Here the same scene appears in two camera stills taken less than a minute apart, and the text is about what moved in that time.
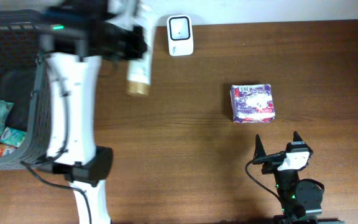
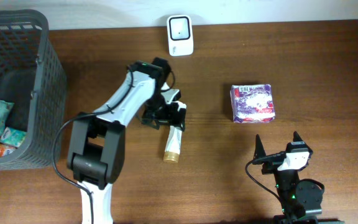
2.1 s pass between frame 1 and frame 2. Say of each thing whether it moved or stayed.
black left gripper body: moved
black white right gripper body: stayed
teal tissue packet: stayed
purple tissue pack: stayed
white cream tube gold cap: moved
